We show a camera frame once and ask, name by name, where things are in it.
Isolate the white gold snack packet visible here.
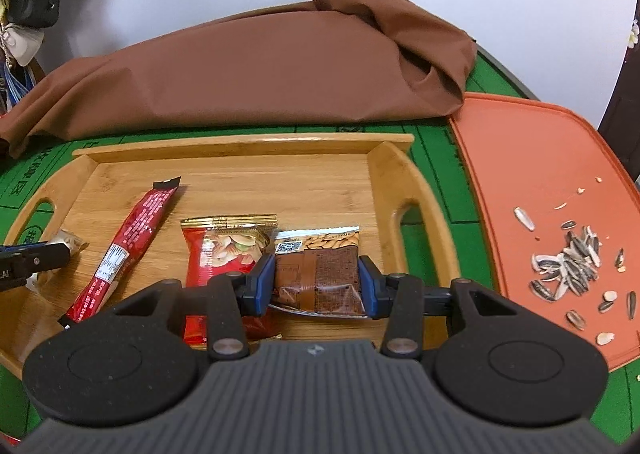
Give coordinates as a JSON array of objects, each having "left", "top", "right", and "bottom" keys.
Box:
[{"left": 26, "top": 229, "right": 88, "bottom": 292}]

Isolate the red pistachio packet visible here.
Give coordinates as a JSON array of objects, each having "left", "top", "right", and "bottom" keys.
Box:
[{"left": 180, "top": 214, "right": 279, "bottom": 342}]

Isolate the brown chocolate cake packet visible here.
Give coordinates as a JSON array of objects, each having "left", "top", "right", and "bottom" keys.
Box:
[{"left": 271, "top": 226, "right": 366, "bottom": 318}]

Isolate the long red snack stick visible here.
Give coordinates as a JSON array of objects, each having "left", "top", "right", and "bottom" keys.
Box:
[{"left": 58, "top": 177, "right": 181, "bottom": 328}]

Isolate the wooden serving tray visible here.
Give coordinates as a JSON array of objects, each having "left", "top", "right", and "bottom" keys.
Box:
[{"left": 1, "top": 133, "right": 460, "bottom": 375}]

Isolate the pile of sunflower seeds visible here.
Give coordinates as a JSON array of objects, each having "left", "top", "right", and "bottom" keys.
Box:
[{"left": 512, "top": 175, "right": 639, "bottom": 347}]

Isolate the orange plastic tray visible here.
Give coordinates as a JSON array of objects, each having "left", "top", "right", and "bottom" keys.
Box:
[{"left": 450, "top": 93, "right": 639, "bottom": 370}]

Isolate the white small handbag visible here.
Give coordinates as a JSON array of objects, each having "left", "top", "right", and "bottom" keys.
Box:
[{"left": 1, "top": 24, "right": 44, "bottom": 67}]

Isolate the brown cloth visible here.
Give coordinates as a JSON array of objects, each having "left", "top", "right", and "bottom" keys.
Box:
[{"left": 1, "top": 0, "right": 476, "bottom": 158}]

